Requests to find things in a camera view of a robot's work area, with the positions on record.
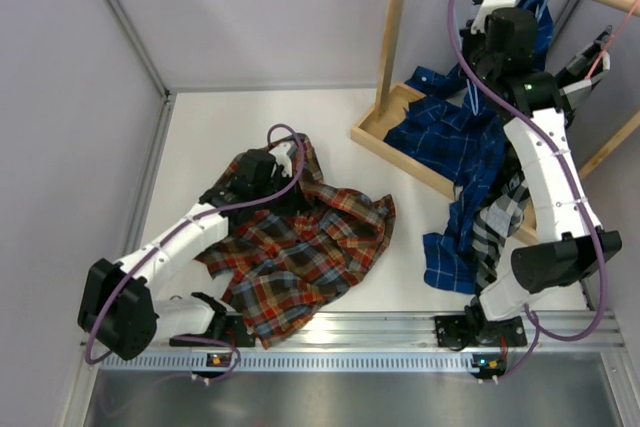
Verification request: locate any wooden rack base tray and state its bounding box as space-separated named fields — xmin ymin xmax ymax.
xmin=349 ymin=80 xmax=589 ymax=247

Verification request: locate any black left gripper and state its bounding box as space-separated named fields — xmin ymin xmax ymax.
xmin=253 ymin=169 xmax=312 ymax=217

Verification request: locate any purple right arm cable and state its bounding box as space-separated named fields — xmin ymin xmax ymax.
xmin=446 ymin=0 xmax=610 ymax=381

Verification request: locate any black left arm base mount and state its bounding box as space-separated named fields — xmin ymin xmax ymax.
xmin=169 ymin=313 xmax=256 ymax=348

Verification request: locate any blue plaid shirt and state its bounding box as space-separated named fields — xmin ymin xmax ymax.
xmin=384 ymin=0 xmax=555 ymax=294

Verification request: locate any aluminium corner frame post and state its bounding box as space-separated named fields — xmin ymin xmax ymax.
xmin=104 ymin=0 xmax=170 ymax=99

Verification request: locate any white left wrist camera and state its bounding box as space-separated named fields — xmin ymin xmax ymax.
xmin=269 ymin=141 xmax=298 ymax=178

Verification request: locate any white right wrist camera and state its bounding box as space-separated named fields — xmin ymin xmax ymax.
xmin=470 ymin=0 xmax=516 ymax=35

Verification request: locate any perforated white cable duct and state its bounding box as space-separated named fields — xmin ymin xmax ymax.
xmin=101 ymin=351 xmax=480 ymax=373

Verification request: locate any red brown plaid shirt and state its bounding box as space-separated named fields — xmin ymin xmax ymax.
xmin=196 ymin=136 xmax=396 ymax=348

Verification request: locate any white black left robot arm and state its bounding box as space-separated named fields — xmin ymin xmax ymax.
xmin=77 ymin=140 xmax=305 ymax=360

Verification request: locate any pink wire hanger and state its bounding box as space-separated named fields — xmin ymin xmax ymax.
xmin=584 ymin=0 xmax=640 ymax=80

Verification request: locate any wooden rack upright post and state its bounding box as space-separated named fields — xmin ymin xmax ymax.
xmin=373 ymin=0 xmax=404 ymax=120

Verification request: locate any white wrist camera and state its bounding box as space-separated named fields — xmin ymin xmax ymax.
xmin=470 ymin=0 xmax=516 ymax=35
xmin=269 ymin=141 xmax=298 ymax=178

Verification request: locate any black white checkered shirt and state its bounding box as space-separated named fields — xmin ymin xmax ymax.
xmin=469 ymin=25 xmax=614 ymax=293

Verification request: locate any wooden diagonal rack brace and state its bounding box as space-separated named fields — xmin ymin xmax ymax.
xmin=578 ymin=111 xmax=640 ymax=180

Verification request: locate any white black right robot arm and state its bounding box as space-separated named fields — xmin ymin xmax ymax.
xmin=460 ymin=7 xmax=622 ymax=344

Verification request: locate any aluminium table edge rail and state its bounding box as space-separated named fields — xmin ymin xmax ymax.
xmin=82 ymin=310 xmax=626 ymax=348

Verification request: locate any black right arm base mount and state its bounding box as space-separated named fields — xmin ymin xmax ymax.
xmin=434 ymin=314 xmax=528 ymax=351

